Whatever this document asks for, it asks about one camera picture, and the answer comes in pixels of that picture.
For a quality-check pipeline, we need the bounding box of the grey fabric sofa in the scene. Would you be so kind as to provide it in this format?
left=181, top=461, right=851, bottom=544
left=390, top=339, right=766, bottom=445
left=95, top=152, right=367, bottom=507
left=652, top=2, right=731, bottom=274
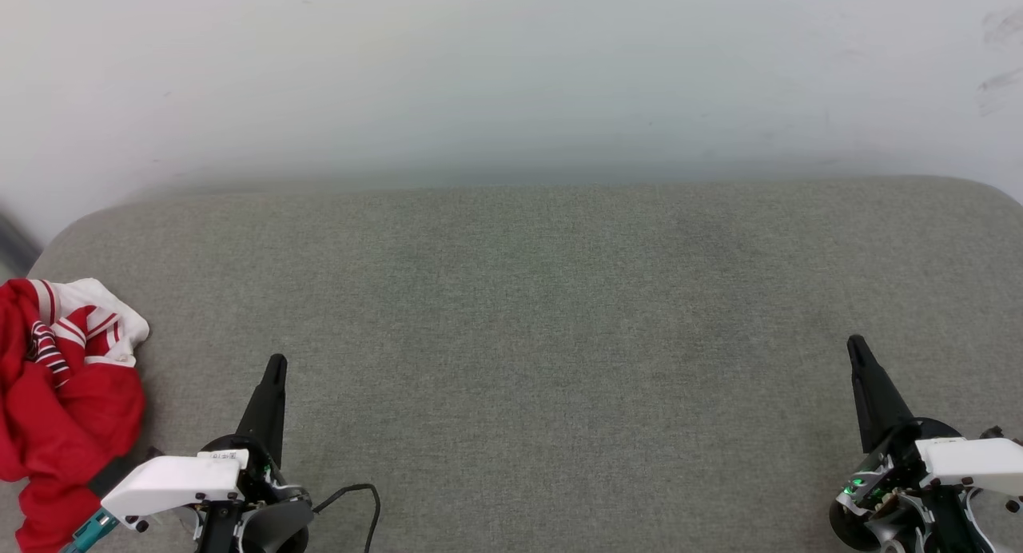
left=0, top=176, right=1023, bottom=553

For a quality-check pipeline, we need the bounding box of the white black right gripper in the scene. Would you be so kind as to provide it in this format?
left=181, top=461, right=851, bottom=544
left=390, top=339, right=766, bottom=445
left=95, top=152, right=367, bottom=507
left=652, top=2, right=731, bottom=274
left=831, top=335, right=1023, bottom=553

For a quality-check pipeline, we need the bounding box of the teal cable connector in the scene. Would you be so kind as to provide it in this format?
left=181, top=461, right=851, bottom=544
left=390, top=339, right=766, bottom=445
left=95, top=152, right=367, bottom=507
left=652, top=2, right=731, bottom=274
left=62, top=507, right=119, bottom=553

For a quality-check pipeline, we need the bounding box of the thin black cable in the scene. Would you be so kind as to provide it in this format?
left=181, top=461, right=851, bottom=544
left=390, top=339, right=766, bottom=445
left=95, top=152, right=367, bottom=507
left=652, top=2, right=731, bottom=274
left=312, top=483, right=382, bottom=553

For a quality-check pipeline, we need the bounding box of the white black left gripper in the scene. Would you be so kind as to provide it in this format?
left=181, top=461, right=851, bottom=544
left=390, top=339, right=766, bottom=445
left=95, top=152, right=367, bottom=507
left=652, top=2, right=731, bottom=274
left=102, top=354, right=314, bottom=553

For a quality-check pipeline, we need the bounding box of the red white striped garment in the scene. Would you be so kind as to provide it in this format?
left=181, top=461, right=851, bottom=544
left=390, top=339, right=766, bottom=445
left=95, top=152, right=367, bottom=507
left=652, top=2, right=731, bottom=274
left=0, top=278, right=150, bottom=553

